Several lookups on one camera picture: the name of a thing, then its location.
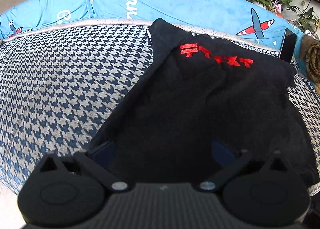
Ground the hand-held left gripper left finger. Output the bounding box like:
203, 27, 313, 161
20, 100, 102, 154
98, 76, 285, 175
37, 141, 130, 193

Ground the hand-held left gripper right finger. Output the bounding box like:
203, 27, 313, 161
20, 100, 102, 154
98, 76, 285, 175
199, 140, 290, 193

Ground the black shirt with red print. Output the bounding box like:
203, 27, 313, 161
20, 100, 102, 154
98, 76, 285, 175
89, 17, 319, 194

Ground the houndstooth sofa cushion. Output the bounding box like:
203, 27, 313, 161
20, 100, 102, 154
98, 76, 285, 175
0, 24, 320, 196

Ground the brown patterned scarf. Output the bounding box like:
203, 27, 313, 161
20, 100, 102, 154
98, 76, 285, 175
300, 37, 320, 83

